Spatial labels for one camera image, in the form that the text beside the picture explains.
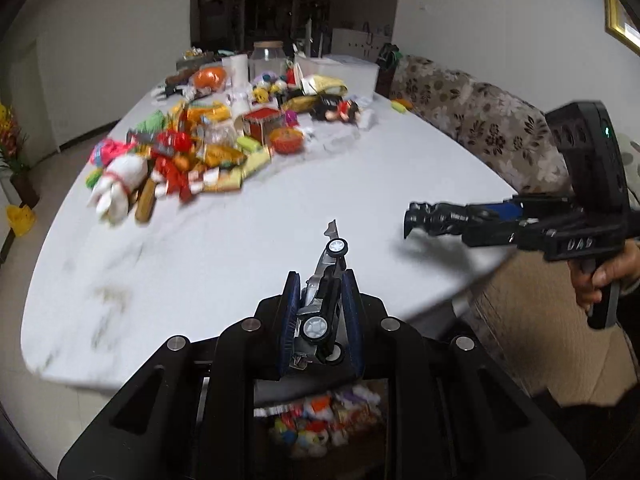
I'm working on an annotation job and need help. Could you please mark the white paper roll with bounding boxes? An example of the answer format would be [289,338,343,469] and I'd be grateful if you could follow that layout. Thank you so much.
[222,54,250,86]

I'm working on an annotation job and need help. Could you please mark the yellow flower potted plant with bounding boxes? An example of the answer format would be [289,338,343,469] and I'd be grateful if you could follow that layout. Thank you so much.
[0,102,40,208]

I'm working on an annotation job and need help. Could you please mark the green fluffy plush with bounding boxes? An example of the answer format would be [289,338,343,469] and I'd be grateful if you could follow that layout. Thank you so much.
[135,110,167,136]

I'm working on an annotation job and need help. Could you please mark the yellow child potty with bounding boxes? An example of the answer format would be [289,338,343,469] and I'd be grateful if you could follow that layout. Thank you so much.
[6,204,37,238]

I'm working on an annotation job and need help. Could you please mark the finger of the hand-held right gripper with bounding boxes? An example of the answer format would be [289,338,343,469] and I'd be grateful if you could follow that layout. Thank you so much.
[466,196,584,224]
[462,219,557,249]

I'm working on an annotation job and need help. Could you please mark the black green bag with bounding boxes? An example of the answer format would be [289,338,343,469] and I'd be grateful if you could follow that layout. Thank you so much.
[376,44,403,95]

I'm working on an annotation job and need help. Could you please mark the floral sofa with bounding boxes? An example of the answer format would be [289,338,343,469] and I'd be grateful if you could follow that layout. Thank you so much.
[389,55,640,202]

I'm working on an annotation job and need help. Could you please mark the orange round container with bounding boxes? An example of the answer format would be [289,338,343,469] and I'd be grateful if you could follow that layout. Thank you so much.
[270,127,306,155]

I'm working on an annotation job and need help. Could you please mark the brown wooden stick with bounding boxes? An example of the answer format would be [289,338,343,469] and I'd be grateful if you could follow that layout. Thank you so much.
[134,180,158,223]

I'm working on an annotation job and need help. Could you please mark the white storage box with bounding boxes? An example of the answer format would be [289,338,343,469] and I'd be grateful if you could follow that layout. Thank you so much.
[295,52,378,95]

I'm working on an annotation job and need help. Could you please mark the red square box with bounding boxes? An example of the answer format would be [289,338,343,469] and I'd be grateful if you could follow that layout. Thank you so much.
[242,107,283,145]

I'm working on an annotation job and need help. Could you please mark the cardboard box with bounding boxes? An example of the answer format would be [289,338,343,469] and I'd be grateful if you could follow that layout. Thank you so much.
[252,247,632,462]

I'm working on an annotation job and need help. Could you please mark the person's right hand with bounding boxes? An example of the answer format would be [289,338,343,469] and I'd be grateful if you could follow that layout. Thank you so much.
[569,239,640,312]

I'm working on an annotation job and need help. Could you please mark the orange ball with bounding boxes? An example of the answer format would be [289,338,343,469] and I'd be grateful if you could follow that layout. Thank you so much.
[192,66,231,92]

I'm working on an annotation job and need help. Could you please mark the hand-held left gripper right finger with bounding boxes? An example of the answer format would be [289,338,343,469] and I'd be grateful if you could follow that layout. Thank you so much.
[340,269,586,480]

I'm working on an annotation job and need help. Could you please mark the black haired doll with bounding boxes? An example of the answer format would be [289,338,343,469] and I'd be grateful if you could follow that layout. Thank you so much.
[311,94,365,125]

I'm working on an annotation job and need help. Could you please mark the clear glass jar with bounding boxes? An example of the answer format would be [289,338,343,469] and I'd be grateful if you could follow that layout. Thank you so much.
[249,41,287,81]

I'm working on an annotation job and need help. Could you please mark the white plush with red band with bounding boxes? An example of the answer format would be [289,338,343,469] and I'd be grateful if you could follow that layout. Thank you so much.
[87,154,152,225]

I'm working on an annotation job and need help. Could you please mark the heap of discarded toys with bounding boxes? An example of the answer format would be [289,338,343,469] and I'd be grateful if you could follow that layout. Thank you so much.
[255,385,387,460]

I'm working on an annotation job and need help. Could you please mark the silver black toy car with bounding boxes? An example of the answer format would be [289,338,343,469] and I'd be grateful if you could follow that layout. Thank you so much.
[294,219,351,370]

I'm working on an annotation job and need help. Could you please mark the black toy figure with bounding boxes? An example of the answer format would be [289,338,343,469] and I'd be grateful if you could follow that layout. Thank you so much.
[403,201,477,240]

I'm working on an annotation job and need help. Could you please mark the gold picture frame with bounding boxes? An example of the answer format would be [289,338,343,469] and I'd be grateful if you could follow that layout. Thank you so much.
[602,0,640,55]

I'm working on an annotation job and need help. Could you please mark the yellow paper bag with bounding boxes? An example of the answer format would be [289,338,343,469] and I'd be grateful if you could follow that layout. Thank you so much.
[300,74,348,98]

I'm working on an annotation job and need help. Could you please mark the pink toy gun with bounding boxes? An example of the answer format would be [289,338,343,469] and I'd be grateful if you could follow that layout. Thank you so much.
[87,140,136,167]

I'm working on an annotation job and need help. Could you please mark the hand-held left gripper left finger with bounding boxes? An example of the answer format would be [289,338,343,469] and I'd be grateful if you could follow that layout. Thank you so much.
[57,271,301,480]

